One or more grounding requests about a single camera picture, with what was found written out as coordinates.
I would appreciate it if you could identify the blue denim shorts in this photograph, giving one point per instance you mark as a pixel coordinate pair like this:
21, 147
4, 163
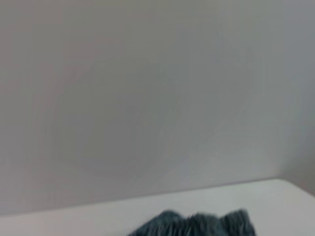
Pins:
197, 225

